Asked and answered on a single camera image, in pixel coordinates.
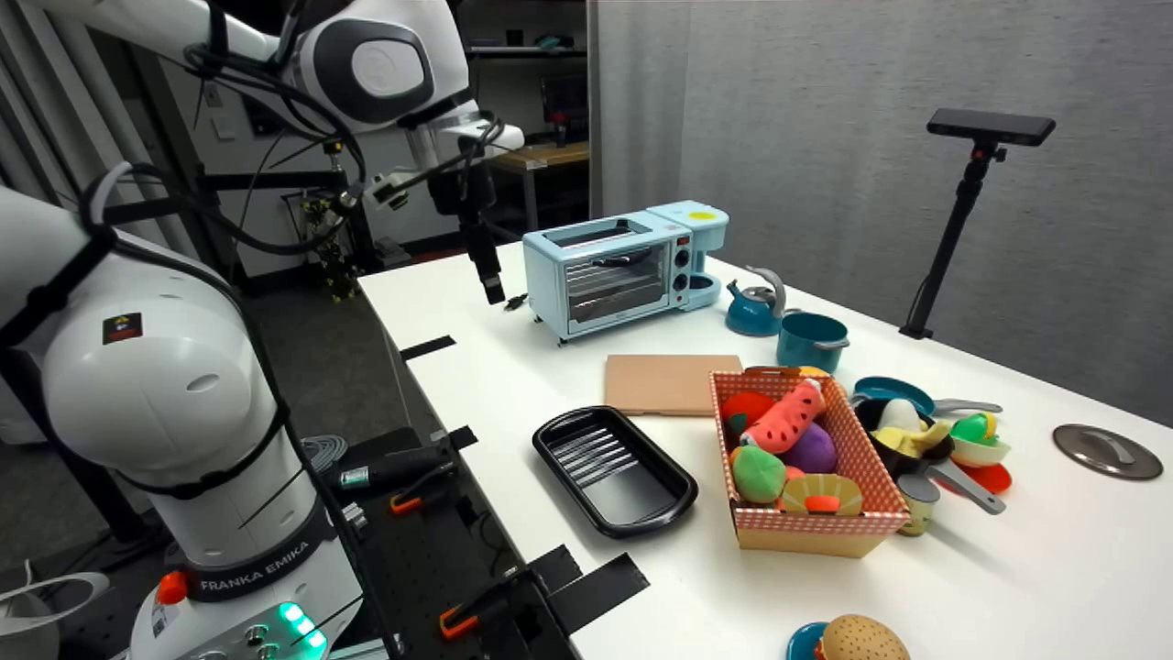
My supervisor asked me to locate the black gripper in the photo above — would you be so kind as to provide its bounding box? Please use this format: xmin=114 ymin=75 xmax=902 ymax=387
xmin=428 ymin=147 xmax=508 ymax=308

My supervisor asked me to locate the purple eggplant plush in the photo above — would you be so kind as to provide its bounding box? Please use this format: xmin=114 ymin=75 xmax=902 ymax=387
xmin=780 ymin=417 xmax=843 ymax=477

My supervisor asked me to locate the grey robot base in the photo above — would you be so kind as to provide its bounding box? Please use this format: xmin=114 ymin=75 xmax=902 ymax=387
xmin=119 ymin=565 xmax=368 ymax=660

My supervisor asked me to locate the red checkered cardboard basket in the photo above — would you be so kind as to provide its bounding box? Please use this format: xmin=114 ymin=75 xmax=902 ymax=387
xmin=712 ymin=365 xmax=913 ymax=561

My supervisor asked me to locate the light blue toy toaster oven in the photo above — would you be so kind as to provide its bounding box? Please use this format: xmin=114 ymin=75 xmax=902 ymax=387
xmin=520 ymin=198 xmax=734 ymax=350

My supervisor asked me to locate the wooden desk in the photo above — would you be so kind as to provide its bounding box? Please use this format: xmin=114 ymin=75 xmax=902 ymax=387
xmin=489 ymin=140 xmax=595 ymax=236

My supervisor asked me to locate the black equipment stand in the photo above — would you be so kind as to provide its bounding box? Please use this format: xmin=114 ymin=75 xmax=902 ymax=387
xmin=287 ymin=168 xmax=381 ymax=299

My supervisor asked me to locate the brown cardboard sheet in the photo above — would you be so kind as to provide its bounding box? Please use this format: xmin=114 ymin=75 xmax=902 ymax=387
xmin=602 ymin=351 xmax=742 ymax=421

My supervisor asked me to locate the black tool with green band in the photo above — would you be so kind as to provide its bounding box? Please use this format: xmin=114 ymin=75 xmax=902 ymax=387
xmin=317 ymin=439 xmax=463 ymax=498

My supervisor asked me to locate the dark shelf unit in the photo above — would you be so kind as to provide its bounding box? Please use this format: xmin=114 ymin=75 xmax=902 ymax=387
xmin=463 ymin=0 xmax=591 ymax=140

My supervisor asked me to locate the black plastic tray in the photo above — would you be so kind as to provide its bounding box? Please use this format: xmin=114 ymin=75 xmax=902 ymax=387
xmin=529 ymin=402 xmax=700 ymax=543

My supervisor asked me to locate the orange black clamp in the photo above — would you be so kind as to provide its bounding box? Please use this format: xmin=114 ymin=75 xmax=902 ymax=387
xmin=384 ymin=454 xmax=472 ymax=522
xmin=436 ymin=571 xmax=543 ymax=644

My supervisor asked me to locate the teal toy kettle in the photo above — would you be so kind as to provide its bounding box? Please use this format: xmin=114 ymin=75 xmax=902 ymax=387
xmin=720 ymin=266 xmax=786 ymax=340

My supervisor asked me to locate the red tomato plush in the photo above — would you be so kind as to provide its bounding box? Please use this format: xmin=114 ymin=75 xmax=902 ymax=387
xmin=720 ymin=388 xmax=775 ymax=434

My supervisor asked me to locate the teal toy pot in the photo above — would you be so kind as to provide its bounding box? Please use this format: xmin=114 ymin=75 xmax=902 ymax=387
xmin=772 ymin=308 xmax=854 ymax=378

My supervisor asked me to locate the green plush fruit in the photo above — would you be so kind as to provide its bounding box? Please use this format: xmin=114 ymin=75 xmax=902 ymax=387
xmin=729 ymin=439 xmax=791 ymax=510

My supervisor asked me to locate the wide black tape strip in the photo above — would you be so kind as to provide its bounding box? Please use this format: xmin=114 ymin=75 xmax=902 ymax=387
xmin=543 ymin=552 xmax=651 ymax=640

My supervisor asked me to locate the orange yellow plush toy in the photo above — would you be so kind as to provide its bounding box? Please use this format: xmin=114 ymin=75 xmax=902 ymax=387
xmin=780 ymin=470 xmax=866 ymax=516

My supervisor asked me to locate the teal toy bowl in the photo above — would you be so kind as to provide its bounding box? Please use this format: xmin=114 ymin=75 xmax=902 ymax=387
xmin=851 ymin=374 xmax=942 ymax=429

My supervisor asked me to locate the yellow toy banana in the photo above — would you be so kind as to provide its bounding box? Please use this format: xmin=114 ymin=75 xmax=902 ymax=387
xmin=868 ymin=395 xmax=954 ymax=462

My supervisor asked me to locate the black toy pan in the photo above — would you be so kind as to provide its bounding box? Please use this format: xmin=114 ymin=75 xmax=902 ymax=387
xmin=872 ymin=429 xmax=965 ymax=484

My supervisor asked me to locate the small teal toy plate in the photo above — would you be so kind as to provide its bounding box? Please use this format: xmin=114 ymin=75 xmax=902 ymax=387
xmin=780 ymin=619 xmax=834 ymax=660

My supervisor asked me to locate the green yellow toy corn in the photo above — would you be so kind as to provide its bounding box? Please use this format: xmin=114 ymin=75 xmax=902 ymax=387
xmin=945 ymin=411 xmax=1015 ymax=475

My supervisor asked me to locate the toy burger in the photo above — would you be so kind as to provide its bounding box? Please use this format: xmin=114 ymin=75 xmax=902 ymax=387
xmin=813 ymin=614 xmax=913 ymax=660

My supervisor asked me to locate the grey toy spatula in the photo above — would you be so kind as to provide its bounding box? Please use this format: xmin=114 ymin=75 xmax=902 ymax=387
xmin=928 ymin=457 xmax=1009 ymax=516

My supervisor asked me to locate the round metal table grommet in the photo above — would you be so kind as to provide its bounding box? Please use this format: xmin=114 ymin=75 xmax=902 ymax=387
xmin=1047 ymin=421 xmax=1166 ymax=484

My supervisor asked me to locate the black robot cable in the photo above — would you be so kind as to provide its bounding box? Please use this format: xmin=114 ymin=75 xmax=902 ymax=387
xmin=179 ymin=0 xmax=381 ymax=198

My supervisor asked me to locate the black camera stand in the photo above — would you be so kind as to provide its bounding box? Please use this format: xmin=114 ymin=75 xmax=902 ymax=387
xmin=899 ymin=137 xmax=1009 ymax=340

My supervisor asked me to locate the grey toy utensil handle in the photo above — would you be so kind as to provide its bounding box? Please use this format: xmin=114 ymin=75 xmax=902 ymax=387
xmin=929 ymin=395 xmax=1005 ymax=421

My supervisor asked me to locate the black stereo camera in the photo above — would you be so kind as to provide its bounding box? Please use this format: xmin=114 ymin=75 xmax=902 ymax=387
xmin=924 ymin=108 xmax=1060 ymax=149

